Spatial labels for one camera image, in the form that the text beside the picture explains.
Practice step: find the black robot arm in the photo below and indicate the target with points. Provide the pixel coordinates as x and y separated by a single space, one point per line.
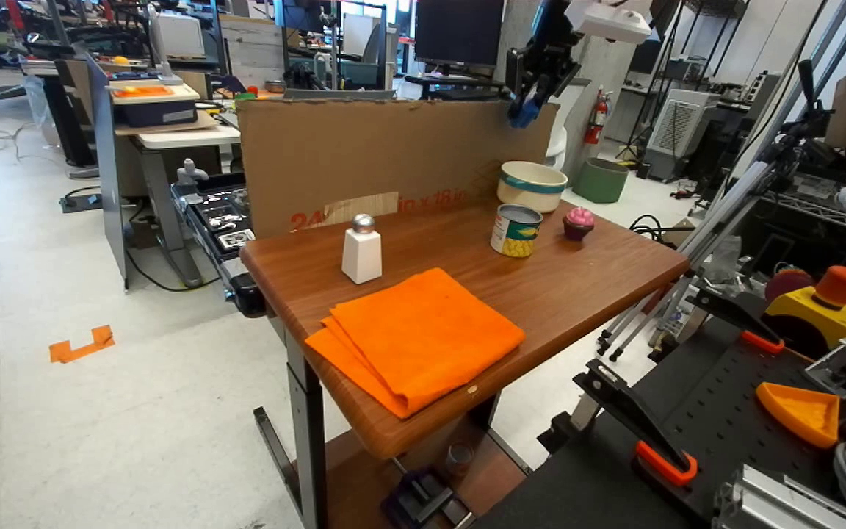
546 64

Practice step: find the white pot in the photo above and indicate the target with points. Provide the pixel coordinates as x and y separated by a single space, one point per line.
534 186

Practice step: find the white salt shaker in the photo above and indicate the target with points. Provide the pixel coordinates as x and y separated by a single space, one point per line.
362 249

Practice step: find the orange folded cloth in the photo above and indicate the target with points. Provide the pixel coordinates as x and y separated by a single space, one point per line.
416 341

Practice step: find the yellow labelled tin can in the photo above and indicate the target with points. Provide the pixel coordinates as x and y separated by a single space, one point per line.
515 229

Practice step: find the brown cardboard panel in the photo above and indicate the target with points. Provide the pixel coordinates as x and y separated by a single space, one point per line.
315 163

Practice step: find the pink cupcake toy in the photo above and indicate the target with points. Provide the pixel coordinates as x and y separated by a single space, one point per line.
578 224

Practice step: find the green bucket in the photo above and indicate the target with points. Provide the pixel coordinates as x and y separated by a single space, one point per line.
601 179

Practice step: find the red fire extinguisher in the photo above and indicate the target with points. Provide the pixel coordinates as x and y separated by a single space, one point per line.
597 122

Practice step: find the black perforated table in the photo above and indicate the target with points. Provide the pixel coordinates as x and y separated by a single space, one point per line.
704 395

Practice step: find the yellow emergency stop box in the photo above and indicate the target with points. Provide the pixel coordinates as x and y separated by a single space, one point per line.
825 305

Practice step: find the orange wedge piece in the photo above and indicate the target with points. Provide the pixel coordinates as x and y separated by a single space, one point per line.
810 414

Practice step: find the aluminium extrusion piece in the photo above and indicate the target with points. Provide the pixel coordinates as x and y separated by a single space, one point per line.
756 499

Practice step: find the orange handled clamp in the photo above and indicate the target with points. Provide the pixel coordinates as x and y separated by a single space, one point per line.
660 449

